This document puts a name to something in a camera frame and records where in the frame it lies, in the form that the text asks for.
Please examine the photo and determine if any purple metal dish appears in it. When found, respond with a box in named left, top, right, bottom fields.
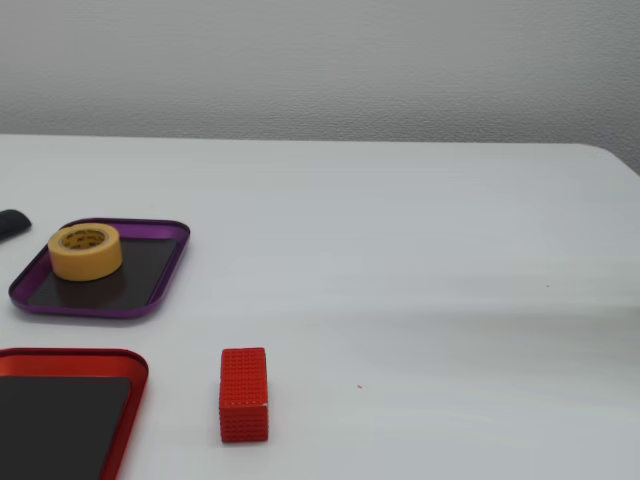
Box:
left=8, top=217, right=192, bottom=319

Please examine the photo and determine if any yellow masking tape roll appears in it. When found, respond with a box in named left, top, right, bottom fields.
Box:
left=47, top=223, right=124, bottom=282

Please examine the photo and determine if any red studded block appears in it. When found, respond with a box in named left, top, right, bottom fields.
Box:
left=218, top=347, right=270, bottom=444

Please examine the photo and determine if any red metal dish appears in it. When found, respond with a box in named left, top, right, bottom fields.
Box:
left=0, top=347, right=150, bottom=480

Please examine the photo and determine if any black rounded object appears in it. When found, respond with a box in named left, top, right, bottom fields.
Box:
left=0, top=209, right=33, bottom=245

